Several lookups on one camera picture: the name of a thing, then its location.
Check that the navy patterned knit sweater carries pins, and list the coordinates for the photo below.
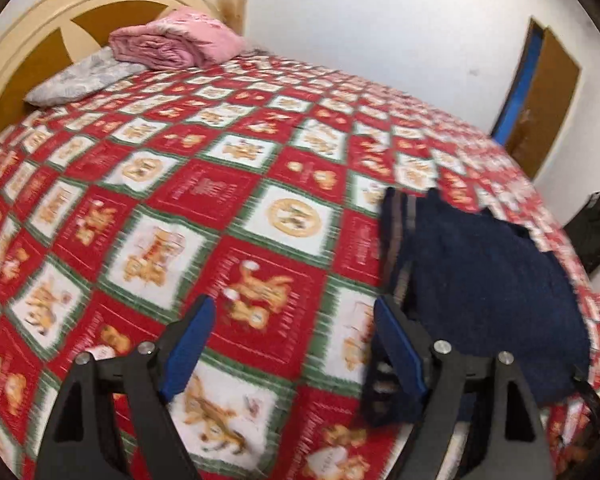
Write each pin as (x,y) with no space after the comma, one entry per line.
(490,280)

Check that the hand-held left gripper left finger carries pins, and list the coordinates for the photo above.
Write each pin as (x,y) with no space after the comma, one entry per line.
(190,350)

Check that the pink folded blanket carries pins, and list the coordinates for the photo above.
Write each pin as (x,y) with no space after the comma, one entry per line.
(180,40)

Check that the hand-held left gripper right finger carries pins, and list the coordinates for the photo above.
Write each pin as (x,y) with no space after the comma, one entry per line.
(402,350)

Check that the brown wooden door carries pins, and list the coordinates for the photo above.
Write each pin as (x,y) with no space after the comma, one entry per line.
(545,105)

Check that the red printed bedspread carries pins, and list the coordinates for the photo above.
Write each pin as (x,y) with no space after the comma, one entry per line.
(205,195)

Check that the cream wooden headboard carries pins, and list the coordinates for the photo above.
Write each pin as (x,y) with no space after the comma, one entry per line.
(10,60)

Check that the grey floral pillow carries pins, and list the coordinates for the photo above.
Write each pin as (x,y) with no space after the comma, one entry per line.
(80,77)

